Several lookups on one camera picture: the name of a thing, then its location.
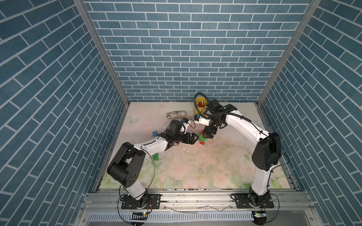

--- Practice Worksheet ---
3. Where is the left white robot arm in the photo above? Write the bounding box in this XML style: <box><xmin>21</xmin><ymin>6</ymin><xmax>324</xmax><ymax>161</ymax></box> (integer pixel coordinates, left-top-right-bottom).
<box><xmin>107</xmin><ymin>118</ymin><xmax>199</xmax><ymax>209</ymax></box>

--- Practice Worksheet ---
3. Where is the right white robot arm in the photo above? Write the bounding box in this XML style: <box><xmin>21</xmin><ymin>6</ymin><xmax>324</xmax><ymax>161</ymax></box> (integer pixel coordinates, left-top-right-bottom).
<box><xmin>198</xmin><ymin>99</ymin><xmax>281</xmax><ymax>208</ymax></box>

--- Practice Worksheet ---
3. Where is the yellow cup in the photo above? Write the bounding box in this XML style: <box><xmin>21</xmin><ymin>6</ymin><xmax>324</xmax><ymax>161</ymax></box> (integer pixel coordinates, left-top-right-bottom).
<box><xmin>193</xmin><ymin>96</ymin><xmax>208</xmax><ymax>115</ymax></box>

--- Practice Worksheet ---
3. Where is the floral table mat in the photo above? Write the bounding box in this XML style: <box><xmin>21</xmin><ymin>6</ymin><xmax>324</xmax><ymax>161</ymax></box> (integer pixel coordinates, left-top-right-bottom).
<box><xmin>98</xmin><ymin>101</ymin><xmax>292</xmax><ymax>190</ymax></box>

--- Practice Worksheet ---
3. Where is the green small brick left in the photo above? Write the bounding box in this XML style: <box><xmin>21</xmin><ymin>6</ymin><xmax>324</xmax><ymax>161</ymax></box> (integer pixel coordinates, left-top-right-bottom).
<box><xmin>152</xmin><ymin>153</ymin><xmax>159</xmax><ymax>161</ymax></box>

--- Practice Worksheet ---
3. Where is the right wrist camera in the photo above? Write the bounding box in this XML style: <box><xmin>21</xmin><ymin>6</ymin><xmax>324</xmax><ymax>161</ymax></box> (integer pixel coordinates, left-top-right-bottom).
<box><xmin>194</xmin><ymin>115</ymin><xmax>210</xmax><ymax>126</ymax></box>

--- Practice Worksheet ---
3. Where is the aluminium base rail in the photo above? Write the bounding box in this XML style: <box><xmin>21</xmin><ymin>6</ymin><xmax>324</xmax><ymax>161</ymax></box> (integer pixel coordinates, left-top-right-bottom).
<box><xmin>75</xmin><ymin>189</ymin><xmax>319</xmax><ymax>226</ymax></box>

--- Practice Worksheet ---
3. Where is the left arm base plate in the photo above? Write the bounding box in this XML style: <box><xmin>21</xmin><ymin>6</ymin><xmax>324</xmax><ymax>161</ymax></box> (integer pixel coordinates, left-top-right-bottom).
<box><xmin>120</xmin><ymin>193</ymin><xmax>162</xmax><ymax>210</ymax></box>

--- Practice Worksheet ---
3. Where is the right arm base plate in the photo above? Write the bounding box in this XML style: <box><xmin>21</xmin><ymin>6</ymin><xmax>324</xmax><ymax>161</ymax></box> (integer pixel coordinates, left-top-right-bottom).
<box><xmin>230</xmin><ymin>192</ymin><xmax>274</xmax><ymax>209</ymax></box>

